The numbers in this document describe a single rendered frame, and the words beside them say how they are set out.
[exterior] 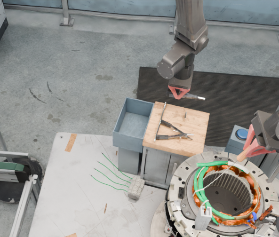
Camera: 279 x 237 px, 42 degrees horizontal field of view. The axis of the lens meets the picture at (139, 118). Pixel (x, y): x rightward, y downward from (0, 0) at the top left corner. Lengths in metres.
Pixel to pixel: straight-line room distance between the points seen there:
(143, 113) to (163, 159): 0.20
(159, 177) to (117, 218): 0.21
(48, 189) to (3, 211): 0.92
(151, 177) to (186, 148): 0.25
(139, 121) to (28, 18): 2.42
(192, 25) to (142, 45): 2.33
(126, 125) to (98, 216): 0.35
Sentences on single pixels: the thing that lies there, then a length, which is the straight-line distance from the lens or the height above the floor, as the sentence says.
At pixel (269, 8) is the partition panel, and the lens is 3.42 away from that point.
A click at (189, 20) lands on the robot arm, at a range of 0.90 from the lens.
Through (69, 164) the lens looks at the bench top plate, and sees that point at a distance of 1.50.
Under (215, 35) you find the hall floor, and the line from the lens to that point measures 3.47.
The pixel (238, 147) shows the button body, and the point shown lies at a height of 1.00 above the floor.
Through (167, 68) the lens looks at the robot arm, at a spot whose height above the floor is 1.37.
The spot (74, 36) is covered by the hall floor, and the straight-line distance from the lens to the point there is 3.33.
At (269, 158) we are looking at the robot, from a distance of 1.58.
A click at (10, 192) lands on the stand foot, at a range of 2.38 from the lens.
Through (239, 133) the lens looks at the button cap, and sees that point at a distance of 1.32.
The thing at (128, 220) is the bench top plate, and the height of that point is 0.78.
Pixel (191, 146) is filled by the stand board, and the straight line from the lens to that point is 1.21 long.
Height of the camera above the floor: 2.04
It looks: 50 degrees down
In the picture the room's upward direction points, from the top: 4 degrees clockwise
